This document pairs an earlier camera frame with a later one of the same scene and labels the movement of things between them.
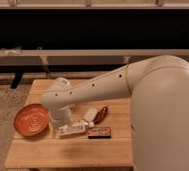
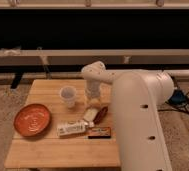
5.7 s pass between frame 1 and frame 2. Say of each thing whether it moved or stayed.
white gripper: moved
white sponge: stayed
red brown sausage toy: stayed
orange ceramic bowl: stayed
